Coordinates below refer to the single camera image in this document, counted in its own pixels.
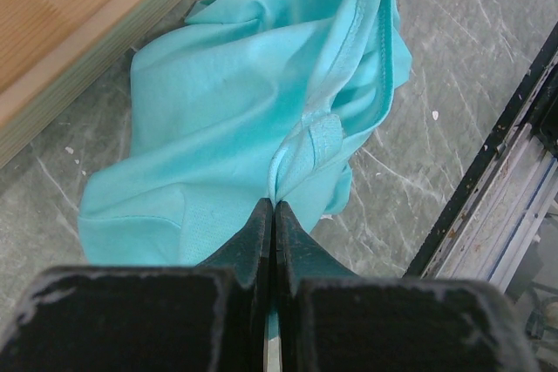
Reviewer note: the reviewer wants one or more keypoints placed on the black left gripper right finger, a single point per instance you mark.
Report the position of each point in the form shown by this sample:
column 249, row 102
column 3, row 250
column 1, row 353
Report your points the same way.
column 331, row 319

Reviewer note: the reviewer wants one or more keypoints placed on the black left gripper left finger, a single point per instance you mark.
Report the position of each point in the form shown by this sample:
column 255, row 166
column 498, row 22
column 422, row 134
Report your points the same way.
column 211, row 317

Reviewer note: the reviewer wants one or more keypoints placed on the teal t shirt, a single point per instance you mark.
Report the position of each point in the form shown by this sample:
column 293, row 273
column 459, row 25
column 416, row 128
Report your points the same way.
column 249, row 99

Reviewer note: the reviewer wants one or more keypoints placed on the wooden clothes rack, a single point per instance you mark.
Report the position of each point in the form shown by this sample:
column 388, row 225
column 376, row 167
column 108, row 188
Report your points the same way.
column 52, row 50

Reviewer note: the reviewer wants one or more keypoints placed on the aluminium rail frame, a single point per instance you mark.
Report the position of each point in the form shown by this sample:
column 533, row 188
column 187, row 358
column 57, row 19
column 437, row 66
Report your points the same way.
column 500, row 225

